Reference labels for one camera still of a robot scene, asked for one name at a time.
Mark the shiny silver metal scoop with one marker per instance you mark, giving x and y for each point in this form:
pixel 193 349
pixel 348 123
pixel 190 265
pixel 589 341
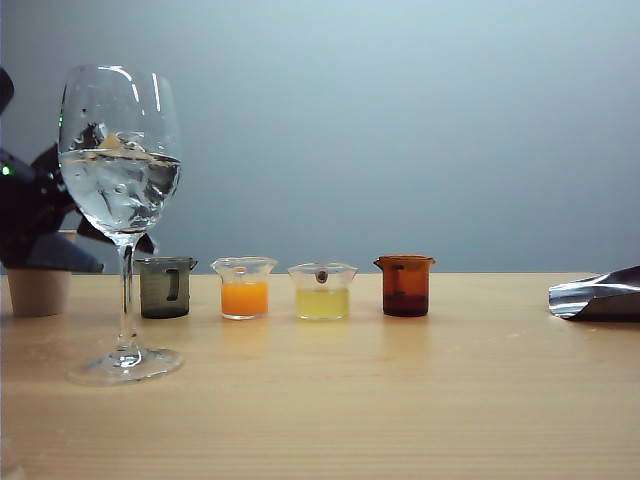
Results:
pixel 600 295

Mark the smoky grey measuring cup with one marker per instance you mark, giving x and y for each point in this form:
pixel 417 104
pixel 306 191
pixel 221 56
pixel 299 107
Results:
pixel 160 300

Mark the clear cup with orange juice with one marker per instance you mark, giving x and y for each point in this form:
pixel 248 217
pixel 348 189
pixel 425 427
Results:
pixel 245 300

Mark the amber brown measuring cup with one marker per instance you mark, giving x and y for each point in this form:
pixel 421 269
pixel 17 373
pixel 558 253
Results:
pixel 405 290

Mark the clear stemmed wine glass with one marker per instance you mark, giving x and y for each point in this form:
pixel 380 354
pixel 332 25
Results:
pixel 125 300

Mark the clear cup with yellow juice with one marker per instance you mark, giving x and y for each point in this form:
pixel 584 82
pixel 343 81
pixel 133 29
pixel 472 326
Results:
pixel 322 302

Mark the beige paper cup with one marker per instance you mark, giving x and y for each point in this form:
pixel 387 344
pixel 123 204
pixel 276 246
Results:
pixel 37 295

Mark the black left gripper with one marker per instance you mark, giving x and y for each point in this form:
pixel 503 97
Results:
pixel 25 215

